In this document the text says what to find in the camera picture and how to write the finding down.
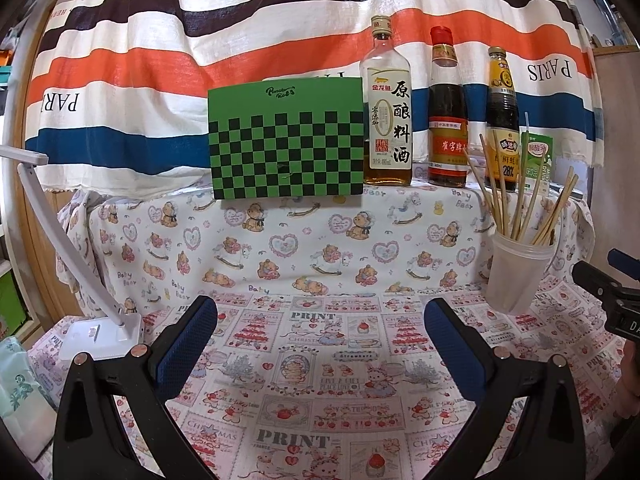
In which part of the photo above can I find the green storage box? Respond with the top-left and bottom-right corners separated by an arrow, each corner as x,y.
0,280 -> 28,333

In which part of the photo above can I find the red cap dark sauce bottle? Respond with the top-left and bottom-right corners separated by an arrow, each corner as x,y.
427,26 -> 470,188

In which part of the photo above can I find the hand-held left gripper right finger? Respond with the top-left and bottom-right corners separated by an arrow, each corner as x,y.
424,296 -> 609,480

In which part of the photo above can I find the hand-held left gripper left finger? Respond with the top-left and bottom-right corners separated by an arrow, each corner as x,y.
51,295 -> 219,480

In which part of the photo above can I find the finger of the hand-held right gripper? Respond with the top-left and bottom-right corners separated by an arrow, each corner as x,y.
571,260 -> 640,306
607,248 -> 640,276

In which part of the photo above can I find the person's right hand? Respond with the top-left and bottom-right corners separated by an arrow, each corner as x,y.
619,366 -> 640,421

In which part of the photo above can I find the white desk lamp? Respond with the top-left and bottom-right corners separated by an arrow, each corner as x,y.
0,145 -> 146,361

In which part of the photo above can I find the pale green tissue pack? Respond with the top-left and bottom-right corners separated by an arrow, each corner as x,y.
0,337 -> 56,463

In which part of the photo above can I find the green milk carton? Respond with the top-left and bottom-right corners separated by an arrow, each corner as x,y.
520,131 -> 555,196

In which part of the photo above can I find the green checkered box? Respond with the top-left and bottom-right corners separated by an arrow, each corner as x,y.
207,77 -> 365,201

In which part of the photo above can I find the strawberry print cloth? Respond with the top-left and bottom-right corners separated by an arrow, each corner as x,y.
27,275 -> 631,480

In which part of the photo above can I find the bunch of chopsticks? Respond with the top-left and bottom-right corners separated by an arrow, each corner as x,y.
462,130 -> 580,247

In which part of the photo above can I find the translucent plastic cup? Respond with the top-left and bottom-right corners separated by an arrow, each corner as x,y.
491,232 -> 558,316

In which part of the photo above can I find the bear print cloth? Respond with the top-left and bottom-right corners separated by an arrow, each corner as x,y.
55,180 -> 596,306

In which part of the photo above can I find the clear cooking wine bottle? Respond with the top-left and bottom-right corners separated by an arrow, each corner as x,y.
360,15 -> 413,187

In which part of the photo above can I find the striped cloth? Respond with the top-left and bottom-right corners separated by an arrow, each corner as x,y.
22,0 -> 603,196

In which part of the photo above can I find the yellow cap dark sauce bottle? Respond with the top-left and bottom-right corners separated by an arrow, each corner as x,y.
485,46 -> 521,192

